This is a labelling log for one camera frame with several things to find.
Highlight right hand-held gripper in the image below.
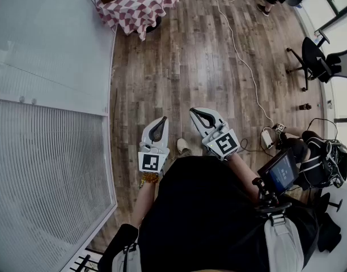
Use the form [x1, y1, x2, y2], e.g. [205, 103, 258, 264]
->
[189, 107, 242, 162]

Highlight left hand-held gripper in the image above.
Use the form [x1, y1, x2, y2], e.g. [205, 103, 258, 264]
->
[138, 116, 171, 177]

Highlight person's right forearm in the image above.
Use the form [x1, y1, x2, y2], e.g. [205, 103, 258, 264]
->
[231, 152, 261, 201]

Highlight person's left forearm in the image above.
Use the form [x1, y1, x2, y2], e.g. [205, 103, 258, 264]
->
[129, 180, 160, 230]

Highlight person's beige shoe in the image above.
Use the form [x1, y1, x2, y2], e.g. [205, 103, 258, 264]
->
[176, 138, 191, 154]

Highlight person's olive trousers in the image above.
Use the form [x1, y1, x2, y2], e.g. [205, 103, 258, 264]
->
[180, 148, 217, 158]

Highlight black chest-mounted screen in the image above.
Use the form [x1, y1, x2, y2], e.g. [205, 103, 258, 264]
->
[256, 148, 301, 196]

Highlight person's black shirt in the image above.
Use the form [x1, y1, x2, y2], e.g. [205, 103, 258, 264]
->
[98, 155, 319, 272]

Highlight black office chair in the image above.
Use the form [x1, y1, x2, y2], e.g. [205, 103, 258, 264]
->
[285, 36, 347, 93]

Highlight red checkered tablecloth table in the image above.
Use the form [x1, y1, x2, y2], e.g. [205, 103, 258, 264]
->
[95, 0, 180, 42]

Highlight amber bead bracelet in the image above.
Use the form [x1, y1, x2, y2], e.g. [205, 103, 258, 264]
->
[137, 171, 160, 189]

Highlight long white cable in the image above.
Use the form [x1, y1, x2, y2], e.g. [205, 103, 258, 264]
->
[205, 0, 276, 129]

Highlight grey backpack strap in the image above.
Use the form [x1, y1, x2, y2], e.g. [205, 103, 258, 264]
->
[111, 244, 142, 272]
[263, 212, 305, 272]

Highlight white desk black frame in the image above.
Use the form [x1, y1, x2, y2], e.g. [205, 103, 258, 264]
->
[299, 0, 347, 44]

